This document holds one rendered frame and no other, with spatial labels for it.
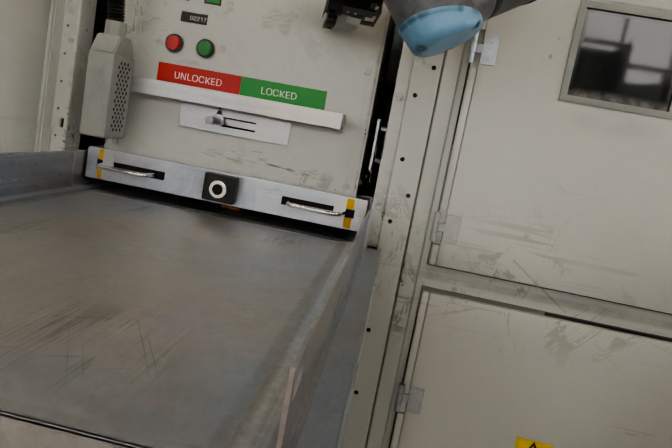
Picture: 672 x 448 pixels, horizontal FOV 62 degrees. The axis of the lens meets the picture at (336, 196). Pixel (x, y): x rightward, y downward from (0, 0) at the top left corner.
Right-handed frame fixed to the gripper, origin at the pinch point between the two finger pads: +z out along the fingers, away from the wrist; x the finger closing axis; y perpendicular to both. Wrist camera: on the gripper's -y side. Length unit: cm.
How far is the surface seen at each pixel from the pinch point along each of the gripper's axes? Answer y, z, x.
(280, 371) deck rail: -4, -47, -51
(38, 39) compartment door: -49, 12, -9
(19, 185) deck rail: -44, 4, -36
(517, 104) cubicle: 32.2, -10.4, -12.2
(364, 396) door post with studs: 18, 10, -64
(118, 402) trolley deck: -15, -53, -53
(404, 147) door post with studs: 16.7, -1.8, -20.4
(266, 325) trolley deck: -5, -37, -49
